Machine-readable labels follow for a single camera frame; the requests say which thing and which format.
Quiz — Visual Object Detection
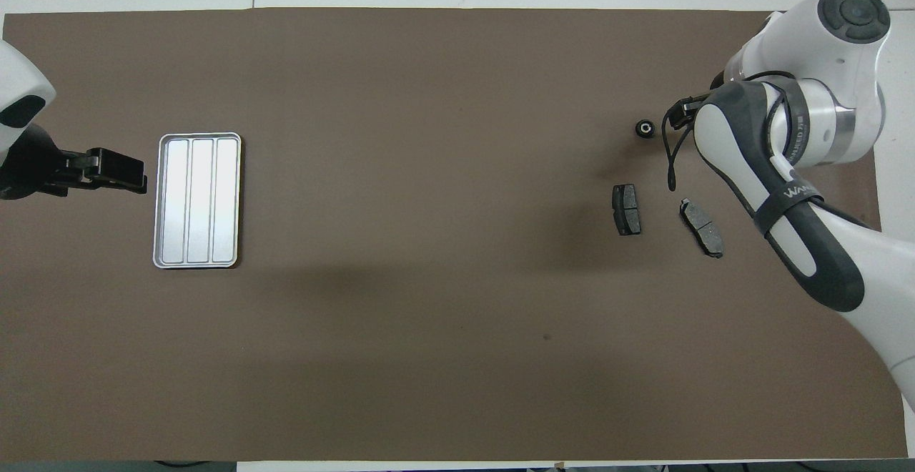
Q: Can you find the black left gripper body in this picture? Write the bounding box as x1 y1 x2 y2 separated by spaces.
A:
0 124 91 202

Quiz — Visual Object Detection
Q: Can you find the dark rectangular brake pad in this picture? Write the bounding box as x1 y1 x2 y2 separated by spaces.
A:
612 184 642 237

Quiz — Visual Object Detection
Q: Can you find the silver metal ribbed tray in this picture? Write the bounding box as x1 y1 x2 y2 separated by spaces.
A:
152 132 242 270

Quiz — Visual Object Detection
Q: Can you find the dark elongated brake pad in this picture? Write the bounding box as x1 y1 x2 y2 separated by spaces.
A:
679 198 725 259

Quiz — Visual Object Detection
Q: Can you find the brown table mat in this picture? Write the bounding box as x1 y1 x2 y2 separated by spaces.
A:
0 7 909 462

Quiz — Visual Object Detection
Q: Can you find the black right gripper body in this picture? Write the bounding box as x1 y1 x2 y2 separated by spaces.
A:
671 95 713 129

